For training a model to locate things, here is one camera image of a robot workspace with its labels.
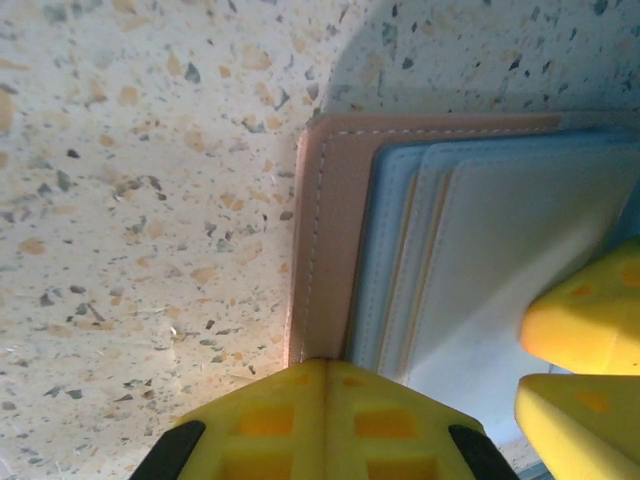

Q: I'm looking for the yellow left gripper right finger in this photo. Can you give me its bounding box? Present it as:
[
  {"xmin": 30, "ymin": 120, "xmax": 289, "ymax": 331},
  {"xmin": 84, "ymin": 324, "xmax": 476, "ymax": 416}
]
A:
[{"xmin": 324, "ymin": 359, "xmax": 522, "ymax": 480}]

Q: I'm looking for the tan leather card holder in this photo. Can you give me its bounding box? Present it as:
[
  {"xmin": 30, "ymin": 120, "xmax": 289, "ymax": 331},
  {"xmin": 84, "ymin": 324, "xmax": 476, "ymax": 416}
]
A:
[{"xmin": 283, "ymin": 112, "xmax": 640, "ymax": 446}]

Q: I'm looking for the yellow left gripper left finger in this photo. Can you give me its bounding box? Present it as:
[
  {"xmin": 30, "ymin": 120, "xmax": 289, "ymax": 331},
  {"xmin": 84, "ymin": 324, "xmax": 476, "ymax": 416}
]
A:
[{"xmin": 128, "ymin": 358, "xmax": 329, "ymax": 480}]

